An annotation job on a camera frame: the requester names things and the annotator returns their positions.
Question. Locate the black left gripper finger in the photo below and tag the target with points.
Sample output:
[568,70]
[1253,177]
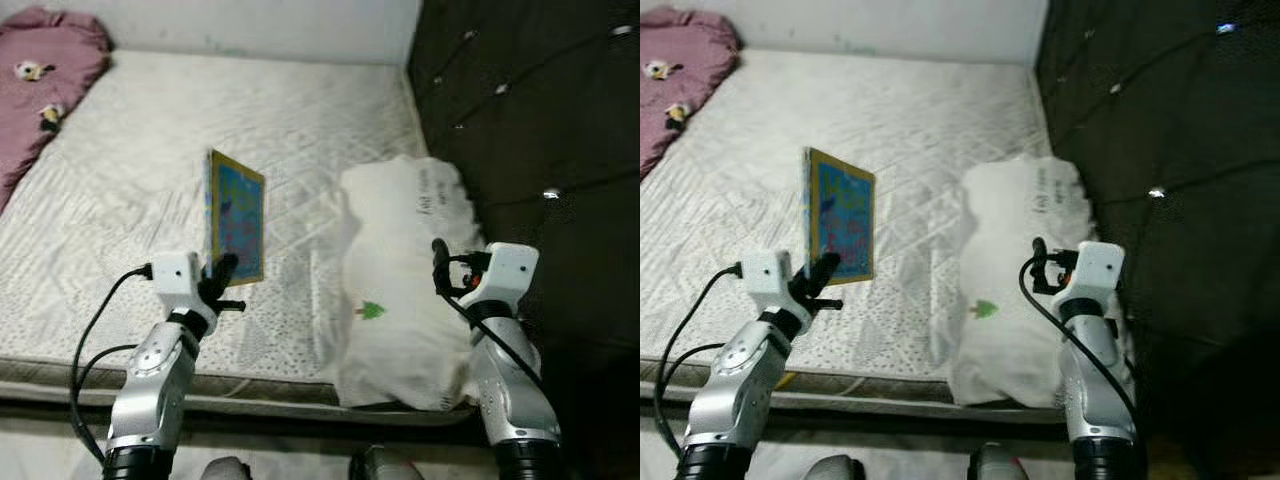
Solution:
[224,278]
[822,277]

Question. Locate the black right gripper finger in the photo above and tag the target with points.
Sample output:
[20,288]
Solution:
[1041,266]
[443,268]

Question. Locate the blue yellow picture book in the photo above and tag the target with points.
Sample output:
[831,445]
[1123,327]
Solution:
[845,215]
[238,220]

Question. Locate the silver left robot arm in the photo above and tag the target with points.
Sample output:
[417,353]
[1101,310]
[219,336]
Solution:
[735,390]
[150,390]

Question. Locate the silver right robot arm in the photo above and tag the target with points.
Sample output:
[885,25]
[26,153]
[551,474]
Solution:
[1100,400]
[515,400]

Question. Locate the white pillow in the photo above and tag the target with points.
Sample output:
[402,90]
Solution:
[400,260]
[1010,260]

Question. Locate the white quilted mattress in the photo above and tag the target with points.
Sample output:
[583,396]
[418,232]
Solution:
[150,150]
[780,150]

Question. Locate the black tufted headboard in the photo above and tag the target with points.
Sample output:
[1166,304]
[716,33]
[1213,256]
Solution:
[1200,110]
[560,110]

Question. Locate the grey right robot leg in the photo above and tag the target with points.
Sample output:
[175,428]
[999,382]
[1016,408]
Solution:
[385,465]
[998,463]

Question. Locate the purple cartoon print blanket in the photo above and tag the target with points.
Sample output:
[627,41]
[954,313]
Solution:
[680,90]
[50,100]

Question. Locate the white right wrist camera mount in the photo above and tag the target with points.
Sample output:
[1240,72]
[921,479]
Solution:
[505,272]
[1092,270]

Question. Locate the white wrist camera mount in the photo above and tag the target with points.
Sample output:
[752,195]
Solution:
[765,280]
[175,280]
[505,272]
[1092,270]

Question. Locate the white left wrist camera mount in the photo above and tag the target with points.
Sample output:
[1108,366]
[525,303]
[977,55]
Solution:
[765,280]
[175,280]

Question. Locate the dark bed frame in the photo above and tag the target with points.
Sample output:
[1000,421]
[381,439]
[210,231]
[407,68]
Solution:
[900,418]
[280,418]

